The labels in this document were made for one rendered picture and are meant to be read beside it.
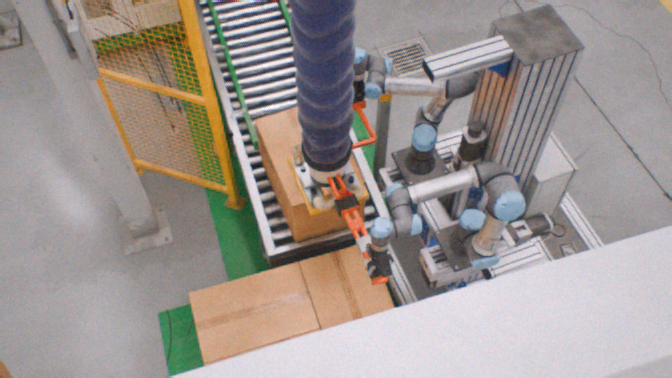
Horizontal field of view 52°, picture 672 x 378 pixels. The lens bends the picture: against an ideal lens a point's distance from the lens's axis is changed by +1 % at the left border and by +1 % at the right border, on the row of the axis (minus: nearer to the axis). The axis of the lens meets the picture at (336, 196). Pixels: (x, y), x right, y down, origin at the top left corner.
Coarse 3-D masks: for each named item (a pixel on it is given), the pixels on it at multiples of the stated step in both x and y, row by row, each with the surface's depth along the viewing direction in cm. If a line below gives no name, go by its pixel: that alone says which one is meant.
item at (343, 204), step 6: (336, 198) 305; (342, 198) 306; (348, 198) 306; (354, 198) 306; (336, 204) 303; (342, 204) 304; (348, 204) 304; (354, 204) 304; (336, 210) 306; (342, 210) 302; (348, 210) 302; (342, 216) 304
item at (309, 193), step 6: (288, 162) 333; (294, 162) 332; (294, 168) 330; (300, 168) 329; (306, 168) 330; (294, 174) 329; (300, 174) 328; (300, 180) 326; (300, 186) 325; (312, 186) 324; (318, 186) 324; (306, 192) 322; (312, 192) 319; (318, 192) 322; (306, 198) 321; (312, 198) 320; (324, 198) 321; (306, 204) 320; (312, 204) 319; (312, 210) 317; (318, 210) 318; (324, 210) 319
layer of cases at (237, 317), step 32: (320, 256) 372; (352, 256) 372; (224, 288) 362; (256, 288) 362; (288, 288) 362; (320, 288) 362; (352, 288) 362; (384, 288) 361; (224, 320) 352; (256, 320) 352; (288, 320) 352; (320, 320) 352; (352, 320) 352; (224, 352) 343
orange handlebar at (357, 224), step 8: (360, 112) 334; (368, 128) 328; (376, 136) 326; (360, 144) 323; (368, 144) 325; (336, 176) 314; (344, 184) 311; (336, 192) 308; (352, 224) 299; (360, 224) 299; (352, 232) 298; (368, 256) 291; (384, 280) 285
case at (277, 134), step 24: (264, 120) 372; (288, 120) 372; (264, 144) 366; (288, 144) 363; (288, 168) 354; (288, 192) 346; (288, 216) 367; (312, 216) 356; (336, 216) 366; (360, 216) 375
